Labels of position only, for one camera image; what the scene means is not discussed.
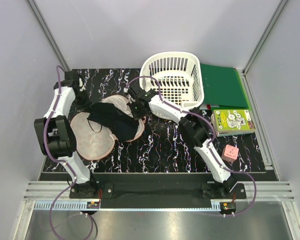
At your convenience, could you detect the aluminium front rail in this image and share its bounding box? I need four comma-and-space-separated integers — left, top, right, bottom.
23, 181, 294, 212

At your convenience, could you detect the pink mesh bra laundry bag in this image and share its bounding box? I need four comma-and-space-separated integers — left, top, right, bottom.
70, 95, 145, 161

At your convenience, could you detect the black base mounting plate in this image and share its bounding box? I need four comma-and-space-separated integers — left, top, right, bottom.
69, 173, 247, 210

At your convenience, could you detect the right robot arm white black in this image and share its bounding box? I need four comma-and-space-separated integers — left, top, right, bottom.
126, 84, 238, 199

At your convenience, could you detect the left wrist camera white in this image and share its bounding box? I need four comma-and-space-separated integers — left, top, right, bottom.
79, 78, 86, 92

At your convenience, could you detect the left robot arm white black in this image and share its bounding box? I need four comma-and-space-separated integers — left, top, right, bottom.
34, 70, 98, 198

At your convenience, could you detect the green illustrated book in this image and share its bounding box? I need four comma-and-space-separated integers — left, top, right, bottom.
211, 109, 256, 137

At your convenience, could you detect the green folder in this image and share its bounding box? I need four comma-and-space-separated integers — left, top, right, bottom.
200, 63, 251, 110

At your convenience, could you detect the black bra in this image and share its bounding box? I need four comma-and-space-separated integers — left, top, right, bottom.
85, 102, 139, 142

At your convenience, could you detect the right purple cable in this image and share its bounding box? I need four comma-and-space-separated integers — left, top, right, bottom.
124, 76, 258, 217

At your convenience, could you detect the purple cable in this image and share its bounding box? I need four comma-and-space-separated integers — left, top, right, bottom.
124, 76, 258, 217
43, 65, 98, 238

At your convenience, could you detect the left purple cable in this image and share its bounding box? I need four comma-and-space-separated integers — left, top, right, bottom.
43, 65, 98, 238

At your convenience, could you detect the white plastic laundry basket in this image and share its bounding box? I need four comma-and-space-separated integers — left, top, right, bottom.
139, 51, 205, 115

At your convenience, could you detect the pink cube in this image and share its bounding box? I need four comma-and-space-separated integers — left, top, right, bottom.
221, 144, 239, 163

